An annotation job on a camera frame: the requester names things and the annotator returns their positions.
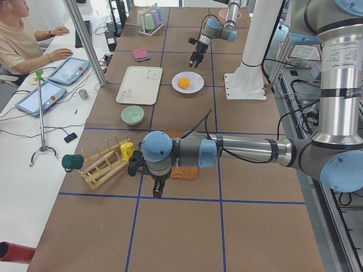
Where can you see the small metal cylinder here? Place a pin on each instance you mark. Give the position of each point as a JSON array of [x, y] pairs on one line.
[[83, 94]]

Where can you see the purple plastic cup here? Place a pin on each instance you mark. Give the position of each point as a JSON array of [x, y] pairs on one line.
[[155, 16]]

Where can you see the yellow mug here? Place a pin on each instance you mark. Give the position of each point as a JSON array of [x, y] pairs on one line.
[[127, 150]]

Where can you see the aluminium frame post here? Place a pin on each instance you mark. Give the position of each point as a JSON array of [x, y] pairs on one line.
[[77, 20]]

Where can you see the white wire cup rack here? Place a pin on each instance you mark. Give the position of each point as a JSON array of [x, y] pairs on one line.
[[159, 26]]

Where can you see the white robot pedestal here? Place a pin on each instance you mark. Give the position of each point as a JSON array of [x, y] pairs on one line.
[[246, 82]]

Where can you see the beige plastic cup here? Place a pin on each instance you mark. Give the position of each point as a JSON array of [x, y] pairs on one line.
[[141, 18]]

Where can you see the white round plate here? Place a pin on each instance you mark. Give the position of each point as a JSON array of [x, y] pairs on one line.
[[196, 82]]

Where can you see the grabber reaching tool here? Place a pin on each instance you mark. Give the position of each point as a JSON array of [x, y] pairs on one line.
[[43, 147]]

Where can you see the dark green mug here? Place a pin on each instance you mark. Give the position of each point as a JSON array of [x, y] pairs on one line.
[[71, 162]]

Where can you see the mint green bowl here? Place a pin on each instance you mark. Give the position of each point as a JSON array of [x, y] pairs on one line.
[[132, 115]]

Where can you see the wooden dish rack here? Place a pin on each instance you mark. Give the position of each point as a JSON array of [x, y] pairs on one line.
[[102, 166]]

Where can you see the pink folded cloth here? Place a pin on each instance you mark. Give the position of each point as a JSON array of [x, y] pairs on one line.
[[139, 53]]

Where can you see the grey folded cloth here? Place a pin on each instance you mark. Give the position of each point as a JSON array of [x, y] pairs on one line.
[[142, 59]]

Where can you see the orange fruit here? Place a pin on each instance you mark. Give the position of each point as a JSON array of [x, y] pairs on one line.
[[184, 83]]

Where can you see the small black device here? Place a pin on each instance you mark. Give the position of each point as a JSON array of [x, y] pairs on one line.
[[70, 137]]

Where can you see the upper teach pendant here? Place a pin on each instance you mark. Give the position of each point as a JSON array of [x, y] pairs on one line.
[[69, 71]]

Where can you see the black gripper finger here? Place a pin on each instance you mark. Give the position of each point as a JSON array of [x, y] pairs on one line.
[[156, 190], [191, 61], [197, 62], [161, 187]]

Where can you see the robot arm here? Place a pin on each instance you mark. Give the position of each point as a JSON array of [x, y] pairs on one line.
[[334, 155], [213, 29]]

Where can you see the pink bowl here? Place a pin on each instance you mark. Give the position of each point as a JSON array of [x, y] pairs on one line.
[[222, 15]]

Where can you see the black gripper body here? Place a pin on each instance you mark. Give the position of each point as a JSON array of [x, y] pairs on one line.
[[201, 47], [159, 180]]

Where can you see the red cylinder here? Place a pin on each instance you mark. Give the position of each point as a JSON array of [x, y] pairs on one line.
[[19, 254]]

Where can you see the green plastic cup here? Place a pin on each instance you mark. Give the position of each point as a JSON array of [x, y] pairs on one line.
[[149, 24]]

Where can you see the seated person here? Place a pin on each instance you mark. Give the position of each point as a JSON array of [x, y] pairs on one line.
[[20, 51]]

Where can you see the cream rectangular tray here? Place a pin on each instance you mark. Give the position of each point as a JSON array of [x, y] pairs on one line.
[[140, 85]]

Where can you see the blue plastic cup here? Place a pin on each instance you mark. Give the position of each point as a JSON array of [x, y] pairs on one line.
[[160, 14]]

